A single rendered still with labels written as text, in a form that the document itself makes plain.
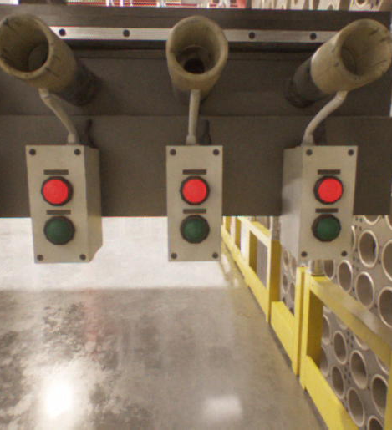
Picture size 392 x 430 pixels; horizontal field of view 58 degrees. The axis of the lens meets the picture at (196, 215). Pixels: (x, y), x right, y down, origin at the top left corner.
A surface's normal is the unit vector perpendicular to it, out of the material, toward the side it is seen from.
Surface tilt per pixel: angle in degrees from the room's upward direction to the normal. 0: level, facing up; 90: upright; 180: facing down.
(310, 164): 90
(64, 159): 90
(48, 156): 90
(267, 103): 90
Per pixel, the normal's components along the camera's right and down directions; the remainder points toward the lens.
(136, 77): 0.04, 0.15
